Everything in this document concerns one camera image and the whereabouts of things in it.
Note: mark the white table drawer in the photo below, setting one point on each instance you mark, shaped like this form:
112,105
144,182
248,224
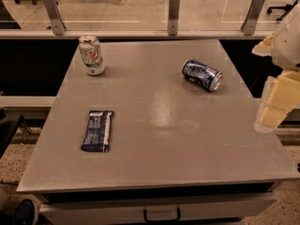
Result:
197,208

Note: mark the black office chair right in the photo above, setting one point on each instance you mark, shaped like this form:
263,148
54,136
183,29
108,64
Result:
287,8

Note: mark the middle metal rail bracket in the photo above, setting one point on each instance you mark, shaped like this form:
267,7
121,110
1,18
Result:
173,17

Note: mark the black drawer handle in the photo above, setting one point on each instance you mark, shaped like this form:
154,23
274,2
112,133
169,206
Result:
156,216

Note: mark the blue pepsi can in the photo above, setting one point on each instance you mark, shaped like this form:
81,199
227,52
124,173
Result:
207,77

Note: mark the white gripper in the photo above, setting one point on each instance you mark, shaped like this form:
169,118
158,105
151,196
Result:
289,49

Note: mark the left metal rail bracket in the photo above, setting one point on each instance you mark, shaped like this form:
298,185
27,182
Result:
58,27

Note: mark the white green 7up can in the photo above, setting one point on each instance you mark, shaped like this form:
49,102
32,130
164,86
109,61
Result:
89,47

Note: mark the black caster wheel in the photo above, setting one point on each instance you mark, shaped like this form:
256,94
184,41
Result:
26,213

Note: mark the dark blue snack wrapper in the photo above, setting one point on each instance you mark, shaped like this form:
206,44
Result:
97,134

